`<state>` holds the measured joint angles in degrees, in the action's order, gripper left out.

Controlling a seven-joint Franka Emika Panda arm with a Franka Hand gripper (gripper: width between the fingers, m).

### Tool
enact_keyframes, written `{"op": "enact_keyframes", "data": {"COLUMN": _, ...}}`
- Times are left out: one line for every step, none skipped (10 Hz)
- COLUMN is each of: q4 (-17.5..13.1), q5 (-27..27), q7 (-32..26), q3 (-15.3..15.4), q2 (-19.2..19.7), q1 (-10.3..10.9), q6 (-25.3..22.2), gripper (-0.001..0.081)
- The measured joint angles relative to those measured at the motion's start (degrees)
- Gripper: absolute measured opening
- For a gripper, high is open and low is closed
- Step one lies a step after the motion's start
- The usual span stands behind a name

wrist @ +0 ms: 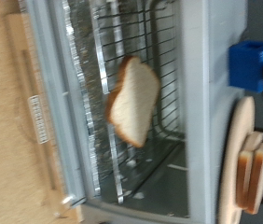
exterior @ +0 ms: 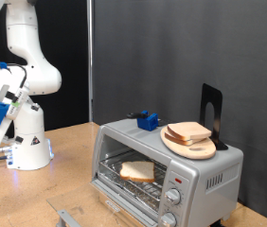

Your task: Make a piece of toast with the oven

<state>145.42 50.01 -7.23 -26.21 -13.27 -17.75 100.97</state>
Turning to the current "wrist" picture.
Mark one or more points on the metal spatula with blue block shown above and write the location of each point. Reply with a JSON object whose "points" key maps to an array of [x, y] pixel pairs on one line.
{"points": [[245, 68]]}

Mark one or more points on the white bread slice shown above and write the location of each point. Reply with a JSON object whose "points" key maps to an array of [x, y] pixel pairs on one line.
{"points": [[245, 177], [262, 177], [134, 102]]}

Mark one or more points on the silver toaster oven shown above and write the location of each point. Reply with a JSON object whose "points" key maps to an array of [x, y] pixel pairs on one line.
{"points": [[196, 93]]}

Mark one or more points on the aluminium foil oven liner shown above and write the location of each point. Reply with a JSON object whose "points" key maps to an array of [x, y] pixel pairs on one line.
{"points": [[81, 62]]}

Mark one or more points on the grey backdrop cloth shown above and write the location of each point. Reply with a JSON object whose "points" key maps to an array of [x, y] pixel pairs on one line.
{"points": [[262, 18]]}

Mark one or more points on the round wooden cutting board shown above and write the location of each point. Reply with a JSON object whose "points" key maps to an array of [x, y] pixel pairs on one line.
{"points": [[237, 140]]}

